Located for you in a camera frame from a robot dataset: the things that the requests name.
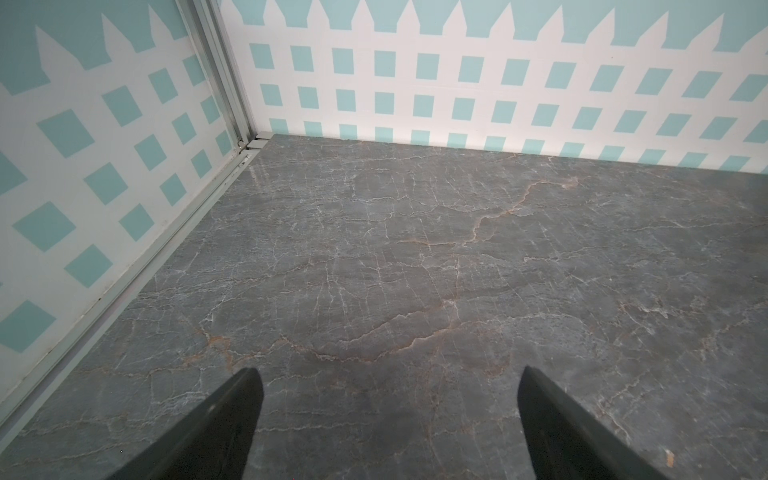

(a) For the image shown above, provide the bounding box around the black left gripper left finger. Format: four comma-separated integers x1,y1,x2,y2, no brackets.
110,368,264,479

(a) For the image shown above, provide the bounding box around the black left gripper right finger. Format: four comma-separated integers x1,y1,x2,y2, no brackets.
517,366,664,479

